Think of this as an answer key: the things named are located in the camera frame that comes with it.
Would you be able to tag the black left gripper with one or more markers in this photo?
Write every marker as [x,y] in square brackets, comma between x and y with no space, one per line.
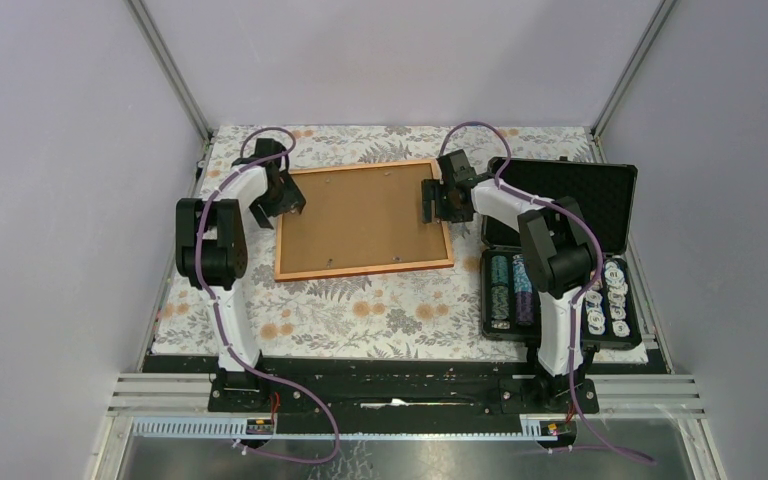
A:
[290,198]

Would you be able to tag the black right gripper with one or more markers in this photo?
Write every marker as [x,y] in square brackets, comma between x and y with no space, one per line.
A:
[428,193]

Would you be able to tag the orange wooden picture frame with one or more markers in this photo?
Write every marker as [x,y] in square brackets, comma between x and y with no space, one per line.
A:
[364,272]

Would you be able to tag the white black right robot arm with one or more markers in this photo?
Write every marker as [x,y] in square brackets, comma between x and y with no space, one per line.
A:
[561,256]

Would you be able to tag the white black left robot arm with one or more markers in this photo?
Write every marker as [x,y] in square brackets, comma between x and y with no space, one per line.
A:
[212,254]

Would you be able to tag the black poker chip case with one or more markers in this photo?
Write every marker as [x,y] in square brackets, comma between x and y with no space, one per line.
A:
[605,195]

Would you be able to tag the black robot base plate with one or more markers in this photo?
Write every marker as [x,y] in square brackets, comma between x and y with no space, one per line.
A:
[399,396]

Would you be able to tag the aluminium rail frame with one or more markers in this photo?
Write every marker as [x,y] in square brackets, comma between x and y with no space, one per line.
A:
[185,405]

